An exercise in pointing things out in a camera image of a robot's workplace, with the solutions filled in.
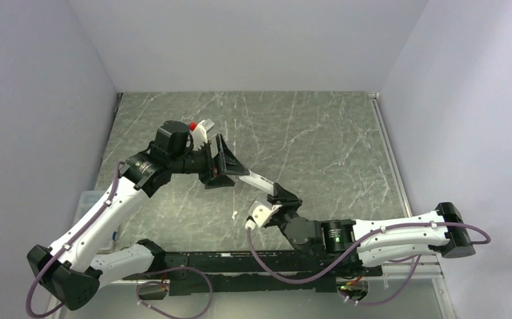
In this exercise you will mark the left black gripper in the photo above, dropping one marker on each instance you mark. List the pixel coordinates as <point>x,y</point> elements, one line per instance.
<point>208,177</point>

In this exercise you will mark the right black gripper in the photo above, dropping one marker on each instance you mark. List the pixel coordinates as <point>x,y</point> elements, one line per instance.
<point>284,197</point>

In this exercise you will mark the white remote control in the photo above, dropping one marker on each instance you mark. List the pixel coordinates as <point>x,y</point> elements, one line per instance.
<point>258,181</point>

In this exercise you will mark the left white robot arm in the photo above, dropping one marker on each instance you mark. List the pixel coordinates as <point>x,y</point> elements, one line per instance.
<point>70,269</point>

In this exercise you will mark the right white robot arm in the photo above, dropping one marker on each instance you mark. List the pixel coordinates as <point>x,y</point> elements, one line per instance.
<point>362,243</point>

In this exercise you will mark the clear plastic organizer box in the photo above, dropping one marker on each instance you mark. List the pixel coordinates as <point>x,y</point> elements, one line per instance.
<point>86,201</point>

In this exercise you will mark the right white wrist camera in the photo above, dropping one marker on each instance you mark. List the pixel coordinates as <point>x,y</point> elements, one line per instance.
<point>260,213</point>

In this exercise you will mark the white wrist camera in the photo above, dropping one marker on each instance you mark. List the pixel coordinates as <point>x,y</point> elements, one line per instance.
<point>260,213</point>
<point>199,132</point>

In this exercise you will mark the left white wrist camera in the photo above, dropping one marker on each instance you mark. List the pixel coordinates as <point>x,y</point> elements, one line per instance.
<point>199,132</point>

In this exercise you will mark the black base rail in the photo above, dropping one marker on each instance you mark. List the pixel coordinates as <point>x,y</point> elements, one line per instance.
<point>275,270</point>

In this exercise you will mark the aluminium frame rail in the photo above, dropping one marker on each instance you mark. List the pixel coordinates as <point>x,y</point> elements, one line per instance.
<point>402,195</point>

